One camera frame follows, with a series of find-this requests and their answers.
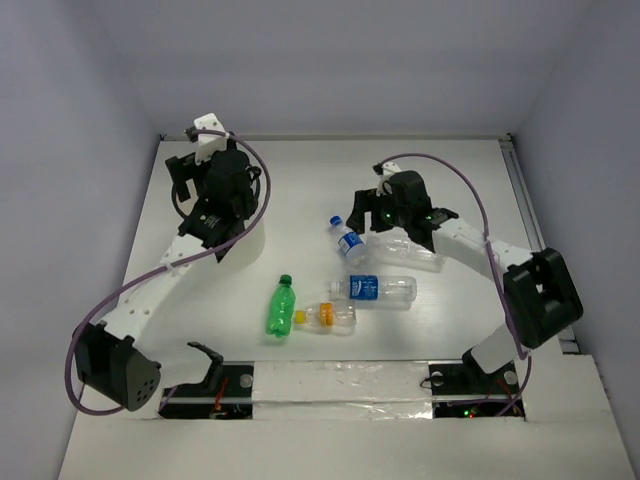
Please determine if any white bin with black rim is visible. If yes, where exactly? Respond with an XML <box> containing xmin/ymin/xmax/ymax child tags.
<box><xmin>171</xmin><ymin>169</ymin><xmax>267</xmax><ymax>269</ymax></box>

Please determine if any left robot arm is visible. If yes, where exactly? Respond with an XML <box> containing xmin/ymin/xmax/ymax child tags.
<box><xmin>64</xmin><ymin>141</ymin><xmax>271</xmax><ymax>416</ymax></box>

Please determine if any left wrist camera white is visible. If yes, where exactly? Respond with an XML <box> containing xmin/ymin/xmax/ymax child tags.
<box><xmin>185</xmin><ymin>113</ymin><xmax>228</xmax><ymax>165</ymax></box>

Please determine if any purple cable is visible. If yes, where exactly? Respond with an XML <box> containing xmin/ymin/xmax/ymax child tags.
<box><xmin>66</xmin><ymin>129</ymin><xmax>272</xmax><ymax>416</ymax></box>
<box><xmin>379</xmin><ymin>152</ymin><xmax>532</xmax><ymax>361</ymax></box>

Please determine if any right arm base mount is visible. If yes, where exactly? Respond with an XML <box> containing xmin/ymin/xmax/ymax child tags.
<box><xmin>420</xmin><ymin>354</ymin><xmax>526</xmax><ymax>419</ymax></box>

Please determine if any aluminium side rail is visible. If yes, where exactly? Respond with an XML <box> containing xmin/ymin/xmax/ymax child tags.
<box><xmin>499</xmin><ymin>134</ymin><xmax>581</xmax><ymax>355</ymax></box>

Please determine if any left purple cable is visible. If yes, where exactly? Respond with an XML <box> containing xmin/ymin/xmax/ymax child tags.
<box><xmin>66</xmin><ymin>129</ymin><xmax>272</xmax><ymax>416</ymax></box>

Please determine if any yellow cap orange label bottle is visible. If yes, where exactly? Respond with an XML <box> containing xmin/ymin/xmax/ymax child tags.
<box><xmin>293</xmin><ymin>300</ymin><xmax>357</xmax><ymax>336</ymax></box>

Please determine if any blue label clear bottle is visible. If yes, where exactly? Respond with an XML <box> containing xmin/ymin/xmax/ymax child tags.
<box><xmin>329</xmin><ymin>274</ymin><xmax>418</xmax><ymax>310</ymax></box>

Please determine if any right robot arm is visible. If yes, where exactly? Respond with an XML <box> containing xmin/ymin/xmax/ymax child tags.
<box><xmin>347</xmin><ymin>171</ymin><xmax>584</xmax><ymax>392</ymax></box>

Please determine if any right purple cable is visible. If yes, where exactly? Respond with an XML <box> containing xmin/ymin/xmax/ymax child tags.
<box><xmin>379</xmin><ymin>152</ymin><xmax>532</xmax><ymax>361</ymax></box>

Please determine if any green plastic bottle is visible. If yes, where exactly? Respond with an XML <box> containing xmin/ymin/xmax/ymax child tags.
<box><xmin>266</xmin><ymin>274</ymin><xmax>296</xmax><ymax>338</ymax></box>

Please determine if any silver taped front bar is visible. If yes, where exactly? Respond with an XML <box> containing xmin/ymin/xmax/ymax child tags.
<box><xmin>251</xmin><ymin>361</ymin><xmax>433</xmax><ymax>421</ymax></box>

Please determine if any small blue cap bottle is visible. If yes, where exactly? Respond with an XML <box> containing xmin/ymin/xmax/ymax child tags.
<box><xmin>329</xmin><ymin>215</ymin><xmax>366</xmax><ymax>266</ymax></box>

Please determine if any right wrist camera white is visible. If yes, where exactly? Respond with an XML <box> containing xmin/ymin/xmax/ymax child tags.
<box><xmin>372</xmin><ymin>160</ymin><xmax>402</xmax><ymax>196</ymax></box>

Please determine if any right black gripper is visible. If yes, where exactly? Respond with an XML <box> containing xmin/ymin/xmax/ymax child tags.
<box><xmin>345</xmin><ymin>187</ymin><xmax>410</xmax><ymax>234</ymax></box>

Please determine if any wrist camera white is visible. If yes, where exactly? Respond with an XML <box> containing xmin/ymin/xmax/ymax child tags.
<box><xmin>372</xmin><ymin>160</ymin><xmax>402</xmax><ymax>196</ymax></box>
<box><xmin>185</xmin><ymin>113</ymin><xmax>228</xmax><ymax>165</ymax></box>

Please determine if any large clear plastic bottle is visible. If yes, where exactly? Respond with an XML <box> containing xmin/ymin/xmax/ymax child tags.
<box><xmin>365</xmin><ymin>234</ymin><xmax>446</xmax><ymax>273</ymax></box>

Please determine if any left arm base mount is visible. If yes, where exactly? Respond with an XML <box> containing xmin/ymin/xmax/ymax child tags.
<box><xmin>158</xmin><ymin>342</ymin><xmax>255</xmax><ymax>420</ymax></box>

